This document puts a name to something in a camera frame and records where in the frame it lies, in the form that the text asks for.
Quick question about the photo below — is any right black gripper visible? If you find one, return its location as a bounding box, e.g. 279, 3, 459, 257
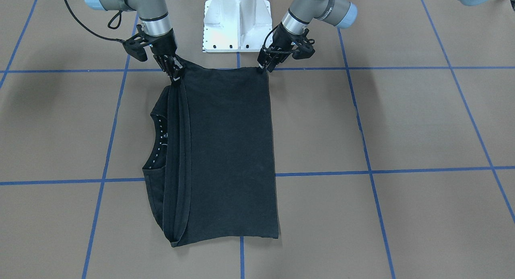
123, 25, 184, 83

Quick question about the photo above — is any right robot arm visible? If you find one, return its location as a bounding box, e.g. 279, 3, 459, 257
84, 0, 184, 81

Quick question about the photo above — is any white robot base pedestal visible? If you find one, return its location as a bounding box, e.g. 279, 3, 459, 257
202, 0, 273, 53

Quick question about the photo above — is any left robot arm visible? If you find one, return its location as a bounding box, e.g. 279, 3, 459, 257
257, 0, 358, 72

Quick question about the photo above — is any black graphic t-shirt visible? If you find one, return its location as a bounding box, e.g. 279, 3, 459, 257
143, 57, 279, 247

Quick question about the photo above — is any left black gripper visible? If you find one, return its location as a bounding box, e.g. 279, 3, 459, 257
257, 24, 315, 72

